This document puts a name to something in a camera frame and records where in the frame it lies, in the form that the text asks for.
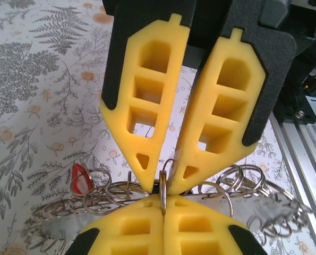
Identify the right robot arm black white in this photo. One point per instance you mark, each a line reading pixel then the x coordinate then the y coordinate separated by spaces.
pixel 306 58

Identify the floral patterned table cover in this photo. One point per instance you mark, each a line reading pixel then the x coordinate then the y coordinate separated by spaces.
pixel 41 119

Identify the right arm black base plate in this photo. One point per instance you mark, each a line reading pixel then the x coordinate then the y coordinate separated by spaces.
pixel 290 117

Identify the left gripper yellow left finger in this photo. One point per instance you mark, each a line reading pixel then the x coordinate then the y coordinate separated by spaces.
pixel 126 233

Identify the red key tag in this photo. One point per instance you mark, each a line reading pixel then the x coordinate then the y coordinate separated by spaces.
pixel 76 183

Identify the black key tag with key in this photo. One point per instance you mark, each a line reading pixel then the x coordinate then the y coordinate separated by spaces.
pixel 177 162

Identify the metal disc with key rings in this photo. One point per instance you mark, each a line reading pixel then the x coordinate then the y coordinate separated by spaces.
pixel 266 210

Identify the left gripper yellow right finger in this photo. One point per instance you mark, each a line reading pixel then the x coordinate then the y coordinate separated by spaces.
pixel 200 233

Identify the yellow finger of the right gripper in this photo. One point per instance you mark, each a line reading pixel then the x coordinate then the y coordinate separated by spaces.
pixel 147 119
pixel 226 106

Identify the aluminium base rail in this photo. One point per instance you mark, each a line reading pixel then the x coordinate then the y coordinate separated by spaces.
pixel 306 172

